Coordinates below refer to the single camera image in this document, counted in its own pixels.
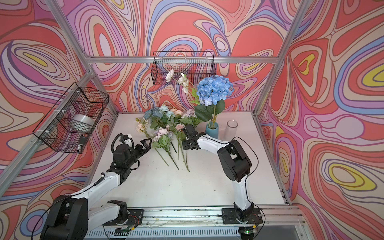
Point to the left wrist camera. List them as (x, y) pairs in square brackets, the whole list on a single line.
[(128, 140)]

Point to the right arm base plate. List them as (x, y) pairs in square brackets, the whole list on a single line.
[(232, 216)]

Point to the teal ceramic vase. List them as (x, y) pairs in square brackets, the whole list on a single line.
[(212, 130)]

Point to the white poppy flower stem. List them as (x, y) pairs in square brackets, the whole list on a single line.
[(185, 83)]

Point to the bright blue hydrangea stem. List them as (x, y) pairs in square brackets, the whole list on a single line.
[(212, 93)]

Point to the purple and pink mixed bouquet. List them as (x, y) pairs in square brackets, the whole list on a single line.
[(163, 140)]

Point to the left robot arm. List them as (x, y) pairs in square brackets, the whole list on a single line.
[(72, 217)]

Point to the cream rose spray stem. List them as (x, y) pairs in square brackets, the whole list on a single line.
[(142, 126)]

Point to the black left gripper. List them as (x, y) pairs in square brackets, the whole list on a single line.
[(135, 151)]

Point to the black wire basket left wall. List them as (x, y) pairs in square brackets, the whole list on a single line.
[(59, 134)]

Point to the black wire basket back wall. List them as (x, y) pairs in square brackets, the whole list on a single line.
[(197, 65)]

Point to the black wire basket wall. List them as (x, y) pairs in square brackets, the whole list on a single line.
[(59, 134), (197, 65)]

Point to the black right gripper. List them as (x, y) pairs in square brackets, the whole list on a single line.
[(188, 135)]

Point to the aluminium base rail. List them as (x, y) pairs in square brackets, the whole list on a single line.
[(280, 223)]

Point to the clear glass cup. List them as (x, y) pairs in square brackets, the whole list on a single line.
[(231, 130)]

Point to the dusty blue hydrangea stem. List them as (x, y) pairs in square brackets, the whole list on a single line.
[(160, 117)]

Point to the red gerbera flower stem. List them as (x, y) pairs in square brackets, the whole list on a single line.
[(181, 137)]

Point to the pink small flower bunch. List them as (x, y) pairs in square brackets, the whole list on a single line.
[(189, 118)]

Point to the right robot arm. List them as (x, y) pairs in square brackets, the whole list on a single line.
[(234, 161)]

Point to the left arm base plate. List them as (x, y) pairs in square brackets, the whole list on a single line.
[(133, 218)]

